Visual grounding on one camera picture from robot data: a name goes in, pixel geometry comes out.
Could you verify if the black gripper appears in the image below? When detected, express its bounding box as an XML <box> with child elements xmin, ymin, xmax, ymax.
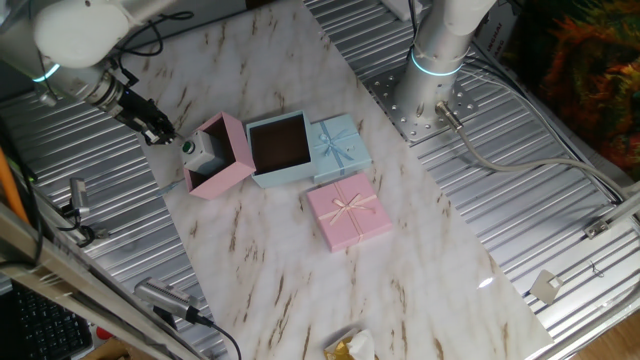
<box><xmin>115</xmin><ymin>88</ymin><xmax>177</xmax><ymax>146</ymax></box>

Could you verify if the grey push button switch box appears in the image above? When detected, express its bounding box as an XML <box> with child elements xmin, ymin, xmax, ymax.
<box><xmin>179</xmin><ymin>129</ymin><xmax>229</xmax><ymax>176</ymax></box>

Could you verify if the pink open gift box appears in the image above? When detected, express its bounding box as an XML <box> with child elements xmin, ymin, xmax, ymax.
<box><xmin>182</xmin><ymin>111</ymin><xmax>257</xmax><ymax>201</ymax></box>

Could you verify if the blue open gift box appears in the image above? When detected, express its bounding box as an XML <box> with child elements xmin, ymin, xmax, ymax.
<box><xmin>245</xmin><ymin>109</ymin><xmax>319</xmax><ymax>190</ymax></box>

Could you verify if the blue box lid with bow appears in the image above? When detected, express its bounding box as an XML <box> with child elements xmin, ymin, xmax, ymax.
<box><xmin>309</xmin><ymin>113</ymin><xmax>374</xmax><ymax>185</ymax></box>

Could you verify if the pink box lid with bow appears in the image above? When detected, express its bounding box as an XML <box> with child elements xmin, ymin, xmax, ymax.
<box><xmin>306</xmin><ymin>172</ymin><xmax>394</xmax><ymax>254</ymax></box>

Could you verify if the orange tube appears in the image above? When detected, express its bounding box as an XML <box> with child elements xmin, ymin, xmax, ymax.
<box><xmin>0</xmin><ymin>147</ymin><xmax>29</xmax><ymax>224</ymax></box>

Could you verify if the white marble pattern mat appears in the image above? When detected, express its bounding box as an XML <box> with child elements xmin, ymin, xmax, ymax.
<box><xmin>117</xmin><ymin>0</ymin><xmax>555</xmax><ymax>360</ymax></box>

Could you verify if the black keyboard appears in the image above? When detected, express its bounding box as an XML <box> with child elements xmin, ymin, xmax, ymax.
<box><xmin>9</xmin><ymin>282</ymin><xmax>94</xmax><ymax>360</ymax></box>

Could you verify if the gold tissue pack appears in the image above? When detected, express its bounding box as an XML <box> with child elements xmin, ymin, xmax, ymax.
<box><xmin>323</xmin><ymin>328</ymin><xmax>377</xmax><ymax>360</ymax></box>

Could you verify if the colourful orange green cloth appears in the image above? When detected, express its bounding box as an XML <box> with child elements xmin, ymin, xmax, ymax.
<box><xmin>504</xmin><ymin>0</ymin><xmax>640</xmax><ymax>181</ymax></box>

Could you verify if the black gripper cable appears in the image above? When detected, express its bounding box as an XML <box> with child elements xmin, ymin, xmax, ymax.
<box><xmin>115</xmin><ymin>11</ymin><xmax>195</xmax><ymax>58</ymax></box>

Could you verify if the small camera on clamp mount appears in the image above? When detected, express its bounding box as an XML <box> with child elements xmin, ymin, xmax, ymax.
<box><xmin>68</xmin><ymin>177</ymin><xmax>92</xmax><ymax>220</ymax></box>

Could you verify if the ribbed silver camera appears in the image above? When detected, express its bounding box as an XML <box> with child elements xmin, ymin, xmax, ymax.
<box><xmin>133</xmin><ymin>277</ymin><xmax>201</xmax><ymax>324</ymax></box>

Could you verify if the black camera cable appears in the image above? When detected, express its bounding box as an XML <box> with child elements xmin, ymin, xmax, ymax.
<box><xmin>197</xmin><ymin>313</ymin><xmax>244</xmax><ymax>360</ymax></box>

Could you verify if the perforated metal robot base plate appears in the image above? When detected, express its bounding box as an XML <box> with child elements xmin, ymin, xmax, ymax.
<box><xmin>364</xmin><ymin>64</ymin><xmax>479</xmax><ymax>146</ymax></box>

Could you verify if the thick grey cable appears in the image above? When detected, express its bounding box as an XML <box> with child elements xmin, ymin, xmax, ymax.
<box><xmin>434</xmin><ymin>99</ymin><xmax>640</xmax><ymax>201</ymax></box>

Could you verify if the small metal bracket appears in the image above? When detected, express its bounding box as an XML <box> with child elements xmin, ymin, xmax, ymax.
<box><xmin>583</xmin><ymin>219</ymin><xmax>611</xmax><ymax>240</ymax></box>

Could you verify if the short aluminium frame bar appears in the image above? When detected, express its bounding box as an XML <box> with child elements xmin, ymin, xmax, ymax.
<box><xmin>594</xmin><ymin>189</ymin><xmax>640</xmax><ymax>227</ymax></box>

